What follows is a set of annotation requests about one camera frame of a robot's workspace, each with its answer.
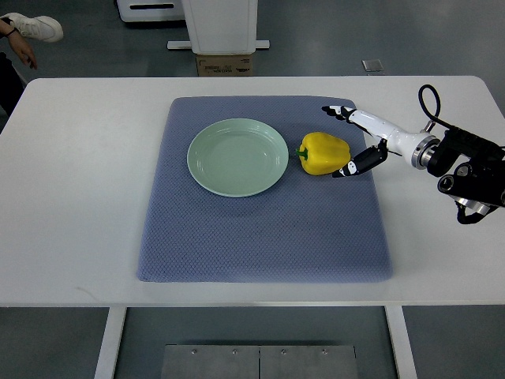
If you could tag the right white table leg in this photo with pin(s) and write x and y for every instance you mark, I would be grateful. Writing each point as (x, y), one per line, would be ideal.
(400, 342)

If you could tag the white machine base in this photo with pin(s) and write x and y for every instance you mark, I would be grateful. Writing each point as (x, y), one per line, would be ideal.
(221, 28)

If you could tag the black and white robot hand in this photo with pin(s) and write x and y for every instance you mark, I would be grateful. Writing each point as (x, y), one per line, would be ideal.
(390, 139)

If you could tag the person's hand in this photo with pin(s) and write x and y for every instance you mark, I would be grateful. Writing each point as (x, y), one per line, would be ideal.
(22, 50)

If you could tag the left white table leg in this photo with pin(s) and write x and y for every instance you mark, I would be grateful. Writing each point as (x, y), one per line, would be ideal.
(111, 341)

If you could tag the cardboard box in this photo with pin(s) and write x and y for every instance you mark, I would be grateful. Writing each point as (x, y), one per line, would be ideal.
(235, 65)

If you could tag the yellow bell pepper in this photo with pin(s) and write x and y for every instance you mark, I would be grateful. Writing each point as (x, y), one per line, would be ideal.
(321, 153)

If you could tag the black wristband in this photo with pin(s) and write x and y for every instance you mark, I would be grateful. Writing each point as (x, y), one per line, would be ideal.
(10, 33)

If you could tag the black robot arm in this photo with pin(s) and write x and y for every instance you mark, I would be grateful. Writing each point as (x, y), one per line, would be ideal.
(470, 168)

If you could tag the metal base plate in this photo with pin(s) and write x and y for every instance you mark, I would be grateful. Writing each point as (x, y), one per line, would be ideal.
(259, 361)

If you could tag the blue textured mat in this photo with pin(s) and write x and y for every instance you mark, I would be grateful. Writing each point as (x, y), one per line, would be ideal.
(304, 229)

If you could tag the white table leg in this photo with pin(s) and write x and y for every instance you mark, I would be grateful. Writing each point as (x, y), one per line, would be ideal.
(111, 341)
(400, 342)

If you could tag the white cabinet with slot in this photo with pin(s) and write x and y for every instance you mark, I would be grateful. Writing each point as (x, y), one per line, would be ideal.
(150, 10)

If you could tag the grey floor socket plate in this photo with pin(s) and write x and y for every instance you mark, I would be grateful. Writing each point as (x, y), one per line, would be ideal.
(372, 65)

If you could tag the white sneaker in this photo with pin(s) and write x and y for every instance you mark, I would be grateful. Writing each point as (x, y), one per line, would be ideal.
(41, 28)

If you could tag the light green plate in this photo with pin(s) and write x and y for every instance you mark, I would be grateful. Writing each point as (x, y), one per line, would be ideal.
(237, 157)

